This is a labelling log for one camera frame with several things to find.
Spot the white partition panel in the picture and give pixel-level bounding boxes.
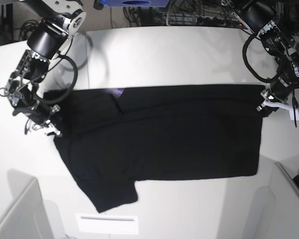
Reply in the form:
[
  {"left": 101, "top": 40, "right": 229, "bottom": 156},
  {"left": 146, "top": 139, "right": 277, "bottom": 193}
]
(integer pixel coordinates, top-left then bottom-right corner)
[
  {"left": 0, "top": 177, "right": 56, "bottom": 239},
  {"left": 252, "top": 163, "right": 299, "bottom": 239}
]

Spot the white paper label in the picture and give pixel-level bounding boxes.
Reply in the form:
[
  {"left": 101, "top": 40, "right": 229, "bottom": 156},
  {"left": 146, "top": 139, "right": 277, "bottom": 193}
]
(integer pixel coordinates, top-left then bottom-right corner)
[{"left": 76, "top": 214, "right": 139, "bottom": 235}]

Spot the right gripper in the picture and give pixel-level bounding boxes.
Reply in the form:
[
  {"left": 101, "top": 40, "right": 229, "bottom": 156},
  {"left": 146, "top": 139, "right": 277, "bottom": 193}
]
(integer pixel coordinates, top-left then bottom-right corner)
[{"left": 8, "top": 88, "right": 61, "bottom": 137}]

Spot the blue plastic bin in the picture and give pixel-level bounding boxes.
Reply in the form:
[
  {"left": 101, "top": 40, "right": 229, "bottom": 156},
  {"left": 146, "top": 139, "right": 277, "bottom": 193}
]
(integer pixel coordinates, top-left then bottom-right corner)
[{"left": 101, "top": 0, "right": 169, "bottom": 7}]

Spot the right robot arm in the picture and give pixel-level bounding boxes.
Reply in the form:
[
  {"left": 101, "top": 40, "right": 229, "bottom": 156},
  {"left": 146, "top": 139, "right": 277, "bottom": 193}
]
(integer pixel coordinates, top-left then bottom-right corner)
[{"left": 0, "top": 0, "right": 86, "bottom": 137}]

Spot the power strip with red light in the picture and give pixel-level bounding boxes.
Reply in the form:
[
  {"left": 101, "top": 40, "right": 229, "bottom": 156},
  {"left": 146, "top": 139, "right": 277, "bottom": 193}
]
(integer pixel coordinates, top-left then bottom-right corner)
[{"left": 195, "top": 17, "right": 244, "bottom": 28}]

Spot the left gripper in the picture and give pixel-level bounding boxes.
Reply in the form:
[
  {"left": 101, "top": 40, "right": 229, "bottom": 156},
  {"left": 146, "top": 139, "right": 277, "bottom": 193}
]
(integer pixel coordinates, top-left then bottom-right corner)
[{"left": 256, "top": 74, "right": 299, "bottom": 117}]

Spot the left white partition panel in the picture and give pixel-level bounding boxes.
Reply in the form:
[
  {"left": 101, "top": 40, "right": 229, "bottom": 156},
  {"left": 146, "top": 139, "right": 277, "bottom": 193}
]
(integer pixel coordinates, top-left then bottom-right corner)
[{"left": 0, "top": 177, "right": 56, "bottom": 239}]

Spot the right white partition panel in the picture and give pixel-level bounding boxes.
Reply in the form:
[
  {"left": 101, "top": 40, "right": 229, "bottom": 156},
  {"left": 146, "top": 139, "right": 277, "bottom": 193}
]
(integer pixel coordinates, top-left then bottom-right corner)
[{"left": 252, "top": 163, "right": 299, "bottom": 239}]

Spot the black T-shirt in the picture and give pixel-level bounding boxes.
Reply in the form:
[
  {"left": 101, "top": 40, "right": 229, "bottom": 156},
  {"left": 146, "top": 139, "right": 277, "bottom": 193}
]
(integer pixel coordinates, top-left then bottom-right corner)
[{"left": 54, "top": 84, "right": 264, "bottom": 213}]

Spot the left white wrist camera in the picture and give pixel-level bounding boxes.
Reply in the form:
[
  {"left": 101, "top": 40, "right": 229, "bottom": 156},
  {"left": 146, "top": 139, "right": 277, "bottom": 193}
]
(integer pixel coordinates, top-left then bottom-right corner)
[{"left": 261, "top": 100, "right": 299, "bottom": 121}]

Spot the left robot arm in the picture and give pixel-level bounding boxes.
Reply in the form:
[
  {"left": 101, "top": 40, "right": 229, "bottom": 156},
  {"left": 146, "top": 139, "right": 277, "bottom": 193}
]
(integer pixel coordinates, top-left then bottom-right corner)
[{"left": 233, "top": 0, "right": 299, "bottom": 120}]

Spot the black coiled floor cable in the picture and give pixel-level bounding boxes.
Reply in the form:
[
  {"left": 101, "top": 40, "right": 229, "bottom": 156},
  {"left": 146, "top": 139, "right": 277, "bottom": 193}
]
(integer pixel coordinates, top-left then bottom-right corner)
[{"left": 18, "top": 19, "right": 44, "bottom": 42}]

